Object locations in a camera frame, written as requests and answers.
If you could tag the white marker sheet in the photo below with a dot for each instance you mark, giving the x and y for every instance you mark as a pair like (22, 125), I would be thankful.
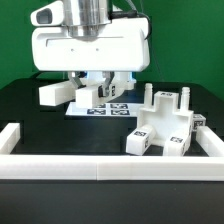
(105, 110)

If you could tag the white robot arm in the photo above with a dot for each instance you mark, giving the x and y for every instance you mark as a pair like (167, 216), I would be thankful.
(89, 36)

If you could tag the white chair back frame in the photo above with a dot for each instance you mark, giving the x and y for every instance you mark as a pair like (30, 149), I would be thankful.
(87, 97)

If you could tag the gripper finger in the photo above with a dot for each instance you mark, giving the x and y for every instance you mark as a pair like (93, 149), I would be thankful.
(104, 88)
(75, 80)

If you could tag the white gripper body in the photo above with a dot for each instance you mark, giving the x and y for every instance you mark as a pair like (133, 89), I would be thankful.
(89, 35)

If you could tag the white tagged cube far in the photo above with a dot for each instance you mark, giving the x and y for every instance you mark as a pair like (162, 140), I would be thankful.
(198, 120)

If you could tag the white U-shaped obstacle frame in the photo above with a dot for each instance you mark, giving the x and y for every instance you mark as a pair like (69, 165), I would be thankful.
(62, 167)

